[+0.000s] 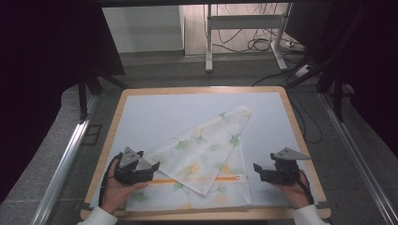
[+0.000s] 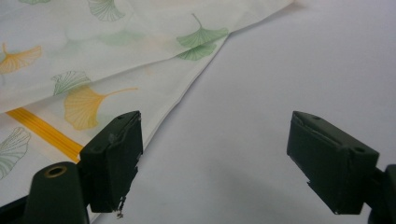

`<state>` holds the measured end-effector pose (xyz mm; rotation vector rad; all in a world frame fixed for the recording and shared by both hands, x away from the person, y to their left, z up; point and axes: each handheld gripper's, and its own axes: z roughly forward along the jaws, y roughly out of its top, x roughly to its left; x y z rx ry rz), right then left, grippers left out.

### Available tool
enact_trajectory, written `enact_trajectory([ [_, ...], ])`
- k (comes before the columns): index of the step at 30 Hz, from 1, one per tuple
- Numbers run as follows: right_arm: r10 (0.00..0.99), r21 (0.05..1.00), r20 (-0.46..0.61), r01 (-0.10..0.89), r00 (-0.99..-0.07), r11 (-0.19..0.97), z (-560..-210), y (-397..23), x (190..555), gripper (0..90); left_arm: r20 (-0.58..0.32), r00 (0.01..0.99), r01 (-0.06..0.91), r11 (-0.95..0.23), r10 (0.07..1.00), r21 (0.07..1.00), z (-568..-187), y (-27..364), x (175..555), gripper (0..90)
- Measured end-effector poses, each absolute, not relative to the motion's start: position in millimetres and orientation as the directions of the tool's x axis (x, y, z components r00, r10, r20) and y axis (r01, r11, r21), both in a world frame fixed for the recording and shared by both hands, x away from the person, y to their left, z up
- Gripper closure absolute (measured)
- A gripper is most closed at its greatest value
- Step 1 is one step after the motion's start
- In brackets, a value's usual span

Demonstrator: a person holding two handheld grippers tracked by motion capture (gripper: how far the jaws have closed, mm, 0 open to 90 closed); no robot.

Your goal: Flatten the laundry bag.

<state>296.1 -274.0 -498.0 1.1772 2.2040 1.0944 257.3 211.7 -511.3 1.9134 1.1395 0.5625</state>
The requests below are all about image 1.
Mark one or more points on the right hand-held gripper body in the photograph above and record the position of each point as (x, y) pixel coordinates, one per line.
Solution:
(286, 172)

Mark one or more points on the black floor grate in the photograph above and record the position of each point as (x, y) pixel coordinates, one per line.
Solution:
(92, 134)

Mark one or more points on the leaf print pillowcase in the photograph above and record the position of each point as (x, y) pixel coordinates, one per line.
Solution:
(203, 156)

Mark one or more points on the black corner clip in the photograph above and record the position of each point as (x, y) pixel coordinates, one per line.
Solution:
(87, 206)
(324, 205)

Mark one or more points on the dark curtain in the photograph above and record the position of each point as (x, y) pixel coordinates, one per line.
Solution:
(40, 78)
(375, 62)

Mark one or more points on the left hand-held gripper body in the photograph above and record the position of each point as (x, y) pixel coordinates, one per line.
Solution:
(126, 175)

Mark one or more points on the white metal desk frame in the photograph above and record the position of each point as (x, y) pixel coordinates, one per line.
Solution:
(245, 22)

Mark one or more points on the white cabinet panel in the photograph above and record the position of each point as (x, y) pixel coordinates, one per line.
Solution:
(142, 29)

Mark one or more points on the person's right hand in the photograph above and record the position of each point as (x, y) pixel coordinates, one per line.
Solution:
(292, 193)

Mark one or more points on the person's left hand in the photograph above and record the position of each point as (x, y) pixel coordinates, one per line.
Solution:
(117, 193)

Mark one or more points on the white power strip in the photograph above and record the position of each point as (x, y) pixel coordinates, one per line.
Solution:
(302, 70)

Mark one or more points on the aluminium floor rail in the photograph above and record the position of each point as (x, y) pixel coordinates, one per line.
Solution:
(359, 162)
(67, 156)

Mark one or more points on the white table mat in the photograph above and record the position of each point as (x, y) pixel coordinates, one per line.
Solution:
(162, 118)

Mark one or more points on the black metal stand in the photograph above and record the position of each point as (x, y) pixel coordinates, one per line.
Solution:
(83, 100)
(338, 100)

